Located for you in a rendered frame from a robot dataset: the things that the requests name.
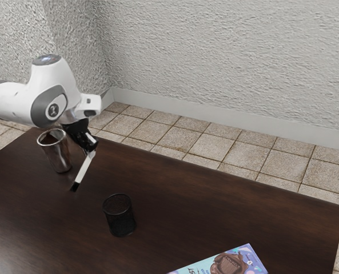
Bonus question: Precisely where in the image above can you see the shiny metal cup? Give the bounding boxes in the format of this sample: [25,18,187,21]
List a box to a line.
[37,128,73,174]

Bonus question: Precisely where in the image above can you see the pale blue printed carton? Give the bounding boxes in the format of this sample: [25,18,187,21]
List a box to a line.
[166,243,270,274]

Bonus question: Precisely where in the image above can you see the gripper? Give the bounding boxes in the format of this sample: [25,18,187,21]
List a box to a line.
[61,118,98,157]

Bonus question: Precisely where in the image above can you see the white marker pen black cap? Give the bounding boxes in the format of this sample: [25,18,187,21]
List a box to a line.
[70,151,95,192]

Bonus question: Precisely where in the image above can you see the black mesh pen holder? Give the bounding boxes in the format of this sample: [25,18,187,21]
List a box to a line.
[102,194,137,238]

